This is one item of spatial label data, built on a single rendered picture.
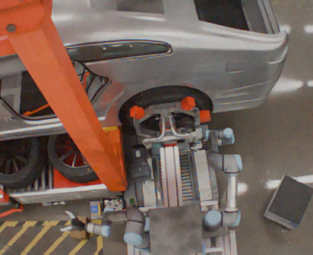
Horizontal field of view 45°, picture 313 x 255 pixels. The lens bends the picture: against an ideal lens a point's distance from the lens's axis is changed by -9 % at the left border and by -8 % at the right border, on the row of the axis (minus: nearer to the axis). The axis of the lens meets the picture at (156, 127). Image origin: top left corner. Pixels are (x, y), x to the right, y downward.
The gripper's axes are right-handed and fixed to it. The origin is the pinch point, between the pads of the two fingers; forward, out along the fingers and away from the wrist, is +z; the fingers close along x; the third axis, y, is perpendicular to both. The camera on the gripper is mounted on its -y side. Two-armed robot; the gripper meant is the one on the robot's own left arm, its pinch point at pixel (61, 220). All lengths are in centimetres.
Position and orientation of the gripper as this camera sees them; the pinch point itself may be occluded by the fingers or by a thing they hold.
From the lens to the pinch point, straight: 291.5
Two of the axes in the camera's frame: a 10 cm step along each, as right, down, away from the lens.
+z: -9.8, -1.3, 1.6
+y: 0.7, 5.4, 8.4
